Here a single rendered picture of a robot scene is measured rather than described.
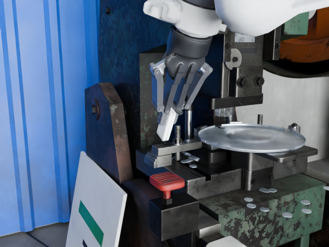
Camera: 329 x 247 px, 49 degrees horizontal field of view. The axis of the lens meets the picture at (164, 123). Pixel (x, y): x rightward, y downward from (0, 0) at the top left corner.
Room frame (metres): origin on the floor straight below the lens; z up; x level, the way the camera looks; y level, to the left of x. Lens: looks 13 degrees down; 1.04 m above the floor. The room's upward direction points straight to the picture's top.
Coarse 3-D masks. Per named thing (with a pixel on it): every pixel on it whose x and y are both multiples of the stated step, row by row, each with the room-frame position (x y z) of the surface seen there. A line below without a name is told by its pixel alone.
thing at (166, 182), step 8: (152, 176) 0.73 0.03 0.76; (160, 176) 0.72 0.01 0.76; (168, 176) 0.72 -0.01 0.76; (176, 176) 0.72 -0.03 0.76; (152, 184) 0.71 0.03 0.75; (160, 184) 0.69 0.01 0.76; (168, 184) 0.68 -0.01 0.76; (176, 184) 0.69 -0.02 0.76; (184, 184) 0.71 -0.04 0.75; (168, 192) 0.71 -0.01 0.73
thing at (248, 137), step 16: (208, 128) 1.07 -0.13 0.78; (224, 128) 1.07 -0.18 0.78; (240, 128) 1.07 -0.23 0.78; (256, 128) 1.07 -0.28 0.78; (272, 128) 1.07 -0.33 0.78; (224, 144) 0.90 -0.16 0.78; (240, 144) 0.90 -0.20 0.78; (256, 144) 0.90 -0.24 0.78; (272, 144) 0.90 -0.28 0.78; (288, 144) 0.90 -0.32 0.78; (304, 144) 0.89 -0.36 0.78
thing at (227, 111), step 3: (222, 108) 1.06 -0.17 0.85; (225, 108) 1.06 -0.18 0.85; (228, 108) 1.06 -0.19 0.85; (231, 108) 1.07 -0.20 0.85; (216, 111) 1.07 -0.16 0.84; (219, 111) 1.06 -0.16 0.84; (222, 111) 1.06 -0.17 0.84; (225, 111) 1.06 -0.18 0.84; (228, 111) 1.06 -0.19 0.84; (231, 111) 1.08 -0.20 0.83; (216, 114) 1.07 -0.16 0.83; (219, 114) 1.06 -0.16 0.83; (222, 114) 1.06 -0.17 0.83; (225, 114) 1.06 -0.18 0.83; (228, 114) 1.06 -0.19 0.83; (231, 114) 1.08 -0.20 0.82
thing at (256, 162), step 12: (240, 156) 0.93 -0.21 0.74; (252, 156) 0.91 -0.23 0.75; (264, 156) 0.83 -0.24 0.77; (276, 156) 0.80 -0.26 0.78; (288, 156) 0.80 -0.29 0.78; (300, 156) 0.82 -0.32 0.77; (252, 168) 0.91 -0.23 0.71; (264, 168) 0.93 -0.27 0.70; (252, 180) 0.91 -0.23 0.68; (264, 180) 0.93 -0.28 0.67
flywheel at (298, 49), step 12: (324, 12) 1.22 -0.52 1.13; (312, 24) 1.26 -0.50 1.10; (324, 24) 1.22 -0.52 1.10; (300, 36) 1.30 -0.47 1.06; (312, 36) 1.25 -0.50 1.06; (324, 36) 1.21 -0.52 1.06; (288, 48) 1.29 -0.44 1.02; (300, 48) 1.25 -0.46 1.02; (312, 48) 1.21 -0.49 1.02; (324, 48) 1.17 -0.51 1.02; (288, 60) 1.29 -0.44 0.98; (300, 60) 1.25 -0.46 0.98; (312, 60) 1.20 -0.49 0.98; (324, 60) 1.17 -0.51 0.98
